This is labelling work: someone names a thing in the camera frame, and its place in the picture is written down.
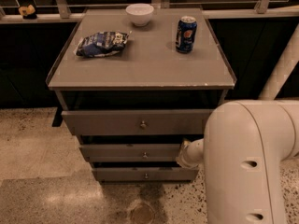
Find metal railing frame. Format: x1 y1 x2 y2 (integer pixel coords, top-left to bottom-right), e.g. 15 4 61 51
0 0 299 24

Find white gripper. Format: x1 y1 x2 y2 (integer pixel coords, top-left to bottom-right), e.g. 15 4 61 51
176 139 200 169

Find grey drawer cabinet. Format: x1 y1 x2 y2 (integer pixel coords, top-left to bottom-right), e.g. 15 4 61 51
47 9 235 171

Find grey bottom drawer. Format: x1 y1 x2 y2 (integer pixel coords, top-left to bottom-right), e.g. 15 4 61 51
93 167 198 182

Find round floor drain cover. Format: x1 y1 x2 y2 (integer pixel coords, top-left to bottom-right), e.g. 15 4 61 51
127 200 157 224

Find grey top drawer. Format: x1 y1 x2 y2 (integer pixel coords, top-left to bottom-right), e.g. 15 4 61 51
62 109 211 135

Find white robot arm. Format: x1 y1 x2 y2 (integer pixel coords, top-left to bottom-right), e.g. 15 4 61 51
176 100 299 224

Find blue chip bag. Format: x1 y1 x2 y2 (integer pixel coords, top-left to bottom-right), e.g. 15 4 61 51
74 31 131 58

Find white bowl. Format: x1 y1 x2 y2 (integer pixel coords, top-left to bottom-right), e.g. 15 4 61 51
125 3 154 26

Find blue pepsi can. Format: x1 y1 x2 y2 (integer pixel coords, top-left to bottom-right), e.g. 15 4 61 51
176 16 197 53

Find small yellow black object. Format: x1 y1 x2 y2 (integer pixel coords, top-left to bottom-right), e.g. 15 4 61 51
18 5 37 20

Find grey drawer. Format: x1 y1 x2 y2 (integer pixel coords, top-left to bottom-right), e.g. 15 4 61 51
93 167 198 182
79 144 180 162
62 109 211 135

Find white diagonal pole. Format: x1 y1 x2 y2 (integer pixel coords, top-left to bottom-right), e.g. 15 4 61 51
258 24 299 100

